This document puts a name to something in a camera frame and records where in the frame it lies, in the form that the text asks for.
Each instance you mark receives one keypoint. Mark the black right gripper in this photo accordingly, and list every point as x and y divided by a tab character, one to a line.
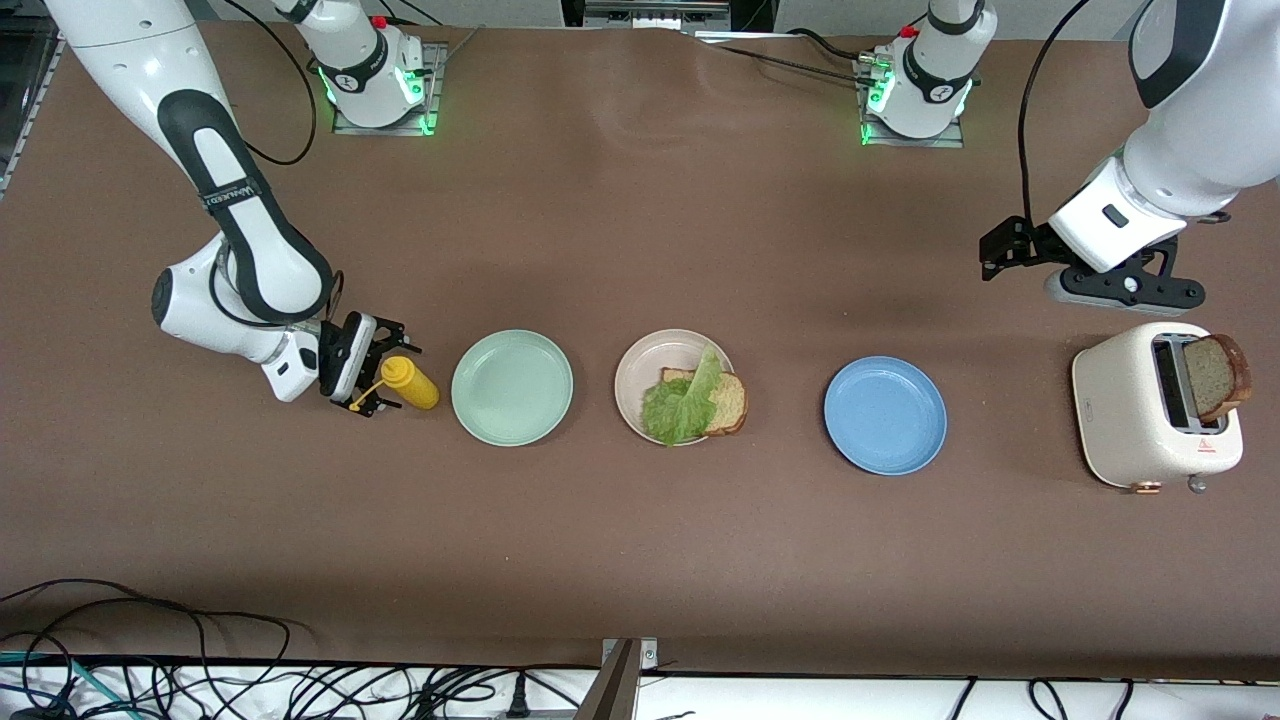
372	352

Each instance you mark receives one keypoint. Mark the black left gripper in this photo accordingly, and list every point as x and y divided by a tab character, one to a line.
1022	243

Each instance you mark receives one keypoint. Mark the yellow mustard squeeze bottle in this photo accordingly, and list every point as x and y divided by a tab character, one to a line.
418	388

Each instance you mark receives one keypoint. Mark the green lettuce leaf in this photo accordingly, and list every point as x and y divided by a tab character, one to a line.
680	410

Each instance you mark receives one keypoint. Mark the brown bread slice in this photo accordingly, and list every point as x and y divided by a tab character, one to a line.
732	405
1215	375

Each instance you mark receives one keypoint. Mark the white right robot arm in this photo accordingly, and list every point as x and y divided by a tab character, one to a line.
130	60

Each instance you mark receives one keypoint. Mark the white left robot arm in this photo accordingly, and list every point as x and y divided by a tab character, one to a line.
1190	130

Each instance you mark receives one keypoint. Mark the mint green plate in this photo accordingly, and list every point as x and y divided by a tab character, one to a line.
512	388

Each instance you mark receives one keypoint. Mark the blue plate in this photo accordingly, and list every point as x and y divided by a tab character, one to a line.
885	416

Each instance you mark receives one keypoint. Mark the beige plate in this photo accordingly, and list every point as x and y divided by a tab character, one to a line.
640	375

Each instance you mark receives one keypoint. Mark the cream white toaster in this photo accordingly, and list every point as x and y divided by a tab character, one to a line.
1115	400

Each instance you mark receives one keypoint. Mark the black power plug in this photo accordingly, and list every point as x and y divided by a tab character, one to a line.
517	700

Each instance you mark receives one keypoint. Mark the grey power strip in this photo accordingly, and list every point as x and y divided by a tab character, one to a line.
540	715

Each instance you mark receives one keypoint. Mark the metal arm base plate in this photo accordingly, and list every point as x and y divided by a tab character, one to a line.
345	122
955	140

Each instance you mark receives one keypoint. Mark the aluminium corner rail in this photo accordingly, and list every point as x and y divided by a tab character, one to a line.
78	27
1225	45

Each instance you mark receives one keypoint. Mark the aluminium table edge bracket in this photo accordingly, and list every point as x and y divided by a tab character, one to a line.
618	690

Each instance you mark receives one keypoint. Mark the aluminium frame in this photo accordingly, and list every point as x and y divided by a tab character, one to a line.
655	12

